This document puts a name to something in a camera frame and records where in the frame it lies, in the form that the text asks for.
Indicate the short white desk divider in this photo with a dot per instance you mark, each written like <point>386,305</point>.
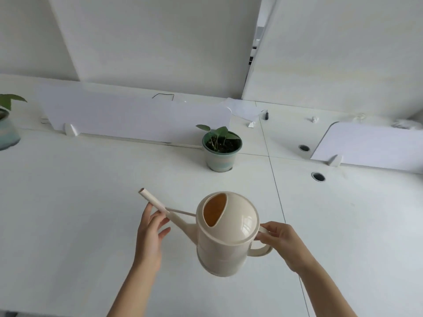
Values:
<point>373,145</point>

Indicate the person's left forearm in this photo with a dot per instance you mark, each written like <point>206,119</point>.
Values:
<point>135,290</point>

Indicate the crumpled white plastic wrap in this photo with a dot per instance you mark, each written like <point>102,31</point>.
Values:
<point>407,124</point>

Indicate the person's right forearm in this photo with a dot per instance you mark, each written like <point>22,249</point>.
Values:
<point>325,293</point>

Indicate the small black marker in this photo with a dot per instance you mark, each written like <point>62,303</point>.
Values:
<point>265,114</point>

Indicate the cream plastic watering can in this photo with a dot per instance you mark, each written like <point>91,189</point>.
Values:
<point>228,237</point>

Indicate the long white desk divider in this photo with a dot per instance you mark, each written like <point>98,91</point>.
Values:
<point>132,117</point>

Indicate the person's left middle finger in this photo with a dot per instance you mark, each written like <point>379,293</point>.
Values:
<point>156,215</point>

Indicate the small green potted plant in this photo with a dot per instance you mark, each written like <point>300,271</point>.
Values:
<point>220,158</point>

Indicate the large white partition board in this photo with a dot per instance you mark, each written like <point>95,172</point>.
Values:
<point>158,42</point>
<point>340,52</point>

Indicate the small crumpled white paper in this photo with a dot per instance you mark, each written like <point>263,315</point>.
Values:
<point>314,119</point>

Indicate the large-leaf potted plant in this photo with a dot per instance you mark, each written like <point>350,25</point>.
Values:
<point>6,135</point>

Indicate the person's left hand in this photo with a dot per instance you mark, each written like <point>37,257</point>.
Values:
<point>147,244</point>

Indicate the person's right thumb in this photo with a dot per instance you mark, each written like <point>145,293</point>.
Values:
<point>269,226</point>

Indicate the white divider bracket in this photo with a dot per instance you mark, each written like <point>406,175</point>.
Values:
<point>251,124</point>
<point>70,130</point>
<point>335,161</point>

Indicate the person's right hand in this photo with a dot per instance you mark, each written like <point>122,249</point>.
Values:
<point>287,244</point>

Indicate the person's left thumb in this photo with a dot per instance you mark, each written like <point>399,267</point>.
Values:
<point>164,233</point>

